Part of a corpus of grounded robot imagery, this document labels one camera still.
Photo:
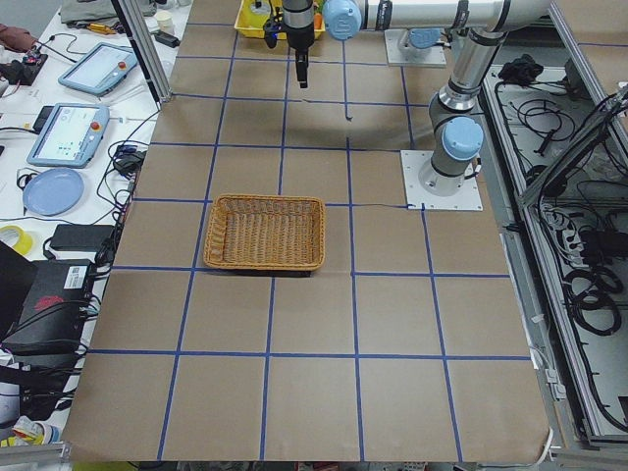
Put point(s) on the black power adapter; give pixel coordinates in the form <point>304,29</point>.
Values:
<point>67,237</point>

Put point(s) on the aluminium frame post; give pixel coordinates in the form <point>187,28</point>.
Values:
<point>145,51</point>

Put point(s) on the lower teach pendant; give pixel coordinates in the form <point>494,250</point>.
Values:
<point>70,136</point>

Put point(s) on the blue plate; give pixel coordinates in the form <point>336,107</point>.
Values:
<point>53,192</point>

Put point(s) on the teach pendant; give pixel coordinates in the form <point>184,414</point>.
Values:
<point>100,70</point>
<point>70,136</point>

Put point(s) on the black computer box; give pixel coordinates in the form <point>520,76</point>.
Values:
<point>43,303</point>

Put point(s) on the brown wicker basket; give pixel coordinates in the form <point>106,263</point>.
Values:
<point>266,233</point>

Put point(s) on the upper teach pendant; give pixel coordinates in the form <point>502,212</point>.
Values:
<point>100,70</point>

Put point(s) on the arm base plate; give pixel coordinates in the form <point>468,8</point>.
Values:
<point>400,54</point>
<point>425,189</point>

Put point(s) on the yellow tape roll on desk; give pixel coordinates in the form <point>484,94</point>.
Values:
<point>18,239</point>

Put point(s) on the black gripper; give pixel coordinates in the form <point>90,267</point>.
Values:
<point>300,37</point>

